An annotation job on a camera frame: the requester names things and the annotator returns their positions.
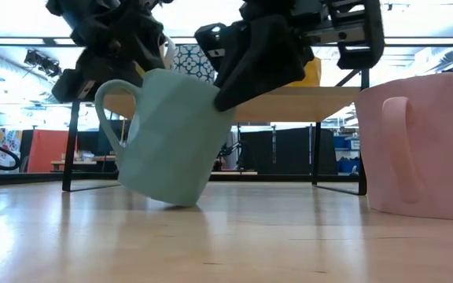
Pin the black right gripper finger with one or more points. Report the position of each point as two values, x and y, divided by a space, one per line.
262 59
376 39

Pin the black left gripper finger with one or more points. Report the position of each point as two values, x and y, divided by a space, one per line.
144 47

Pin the plain yellow mug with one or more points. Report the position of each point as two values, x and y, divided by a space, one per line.
313 76

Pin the white mug blue tile pattern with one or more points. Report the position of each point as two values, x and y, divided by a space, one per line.
193 63

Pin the green faceted mug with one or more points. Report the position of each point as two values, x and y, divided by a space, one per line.
163 149

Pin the pink faceted mug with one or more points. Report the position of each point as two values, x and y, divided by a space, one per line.
439 157

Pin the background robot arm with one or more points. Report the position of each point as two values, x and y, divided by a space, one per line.
230 151

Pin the wooden shelf black metal legs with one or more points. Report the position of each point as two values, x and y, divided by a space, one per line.
289 104

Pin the black ceiling device cluster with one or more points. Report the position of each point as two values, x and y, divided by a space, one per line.
43 63

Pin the black partition screen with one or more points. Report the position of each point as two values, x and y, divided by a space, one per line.
281 151

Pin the blue storage bins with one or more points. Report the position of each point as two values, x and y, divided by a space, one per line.
346 165

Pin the wooden background table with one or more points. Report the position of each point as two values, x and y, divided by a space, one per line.
73 162

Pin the orange partition screen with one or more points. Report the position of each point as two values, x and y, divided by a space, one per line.
45 149

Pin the colourful patterned board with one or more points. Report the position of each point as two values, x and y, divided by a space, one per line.
8 139

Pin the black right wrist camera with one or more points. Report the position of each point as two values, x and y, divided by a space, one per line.
208 39

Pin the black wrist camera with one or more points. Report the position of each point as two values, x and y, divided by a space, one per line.
69 88
208 39

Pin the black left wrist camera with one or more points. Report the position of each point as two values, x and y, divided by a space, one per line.
69 88

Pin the black aluminium table frame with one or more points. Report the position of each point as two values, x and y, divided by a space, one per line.
34 178

